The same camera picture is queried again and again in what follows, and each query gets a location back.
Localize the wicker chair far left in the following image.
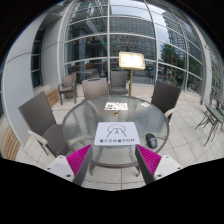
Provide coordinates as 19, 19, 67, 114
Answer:
57, 73, 77, 104

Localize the wicker chair far centre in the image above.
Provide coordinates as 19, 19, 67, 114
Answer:
110, 71, 128, 95

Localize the wicker chair right back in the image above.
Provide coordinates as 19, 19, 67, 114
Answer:
151, 81, 181, 122

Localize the wicker chair behind table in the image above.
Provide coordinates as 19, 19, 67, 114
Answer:
82, 78, 109, 100

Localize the white printed mouse pad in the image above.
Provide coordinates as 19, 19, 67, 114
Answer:
94, 122, 140, 146

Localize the dark grey computer mouse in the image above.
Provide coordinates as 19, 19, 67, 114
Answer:
146, 133, 157, 149

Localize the colourful menu card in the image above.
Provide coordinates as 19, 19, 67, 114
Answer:
104, 102, 128, 110

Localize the metal side table right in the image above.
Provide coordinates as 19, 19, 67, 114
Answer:
197, 104, 224, 143

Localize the wicker chair left front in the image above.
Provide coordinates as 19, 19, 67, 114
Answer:
19, 92, 70, 157

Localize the gold menu stand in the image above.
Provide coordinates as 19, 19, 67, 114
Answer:
118, 51, 147, 97

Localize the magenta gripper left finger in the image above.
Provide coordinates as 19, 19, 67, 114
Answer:
46, 144, 94, 187

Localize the round glass patio table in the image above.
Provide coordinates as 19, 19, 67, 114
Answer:
63, 96, 169, 171

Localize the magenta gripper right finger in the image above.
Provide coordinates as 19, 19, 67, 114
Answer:
134, 144, 184, 185

